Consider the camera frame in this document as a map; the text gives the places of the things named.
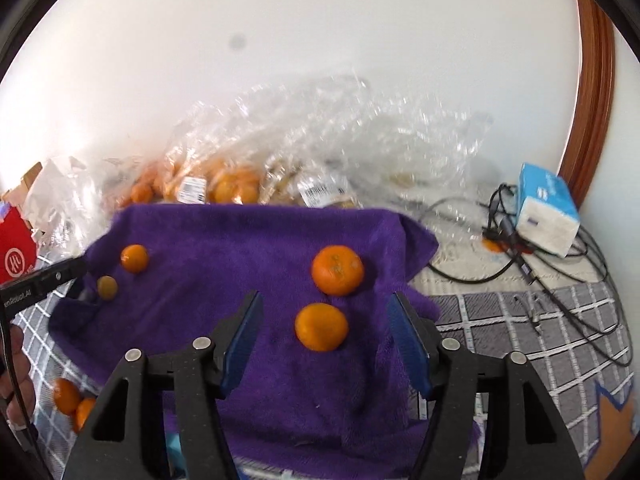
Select clear plastic bags pile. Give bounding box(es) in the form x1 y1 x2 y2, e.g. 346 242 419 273
22 74 491 256

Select small green fruit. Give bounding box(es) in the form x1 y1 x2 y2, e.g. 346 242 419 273
96 275 118 301

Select person's hand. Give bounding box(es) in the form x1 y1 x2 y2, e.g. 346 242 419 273
1 324 36 429

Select blue white tissue pack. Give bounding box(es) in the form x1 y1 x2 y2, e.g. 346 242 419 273
515 162 580 258

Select bagged oranges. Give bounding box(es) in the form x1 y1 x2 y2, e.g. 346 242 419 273
118 156 262 208

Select red paper shopping bag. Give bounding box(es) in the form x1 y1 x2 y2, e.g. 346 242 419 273
0 203 37 284

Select purple towel covered tray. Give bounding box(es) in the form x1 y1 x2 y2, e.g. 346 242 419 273
48 202 442 479

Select small orange mandarin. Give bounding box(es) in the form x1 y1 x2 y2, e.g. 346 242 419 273
120 244 150 274

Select black cables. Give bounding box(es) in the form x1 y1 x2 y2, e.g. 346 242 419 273
418 183 636 366

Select brown wooden door frame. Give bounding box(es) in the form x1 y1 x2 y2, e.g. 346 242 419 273
559 0 616 206

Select grey checked bed sheet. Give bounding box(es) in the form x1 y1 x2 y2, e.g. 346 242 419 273
19 249 637 480

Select large orange mandarin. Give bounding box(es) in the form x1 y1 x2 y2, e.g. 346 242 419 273
311 245 364 297

